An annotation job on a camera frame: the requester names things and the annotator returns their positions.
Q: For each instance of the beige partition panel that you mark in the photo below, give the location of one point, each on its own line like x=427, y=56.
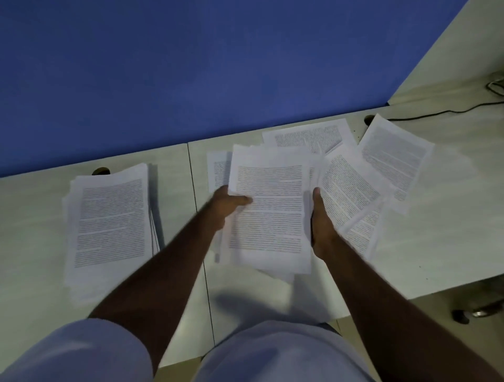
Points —
x=452, y=55

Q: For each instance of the person's left thumb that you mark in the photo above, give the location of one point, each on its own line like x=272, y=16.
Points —
x=240, y=201

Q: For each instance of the white shirt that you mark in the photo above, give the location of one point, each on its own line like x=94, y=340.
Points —
x=275, y=354

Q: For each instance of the loose printed paper sheet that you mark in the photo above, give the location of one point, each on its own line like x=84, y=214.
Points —
x=311, y=137
x=366, y=232
x=218, y=169
x=395, y=161
x=350, y=189

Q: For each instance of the office chair base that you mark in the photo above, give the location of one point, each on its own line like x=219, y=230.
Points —
x=478, y=311

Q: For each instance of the blue partition panel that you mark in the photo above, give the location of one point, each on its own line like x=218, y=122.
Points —
x=197, y=71

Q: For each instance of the person's right forearm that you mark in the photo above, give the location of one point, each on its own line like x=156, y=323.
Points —
x=389, y=315

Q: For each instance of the person's right thumb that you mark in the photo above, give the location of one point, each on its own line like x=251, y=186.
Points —
x=318, y=202

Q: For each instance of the person's right hand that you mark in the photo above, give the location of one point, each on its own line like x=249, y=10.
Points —
x=322, y=232

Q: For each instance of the person's left hand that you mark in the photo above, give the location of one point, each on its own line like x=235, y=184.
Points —
x=222, y=204

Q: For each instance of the person's left forearm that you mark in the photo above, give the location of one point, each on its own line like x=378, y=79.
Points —
x=157, y=283

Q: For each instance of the sheaf of printed sheets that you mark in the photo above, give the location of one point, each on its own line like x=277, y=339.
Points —
x=271, y=212

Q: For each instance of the stack of printed papers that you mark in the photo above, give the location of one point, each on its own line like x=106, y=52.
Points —
x=108, y=224

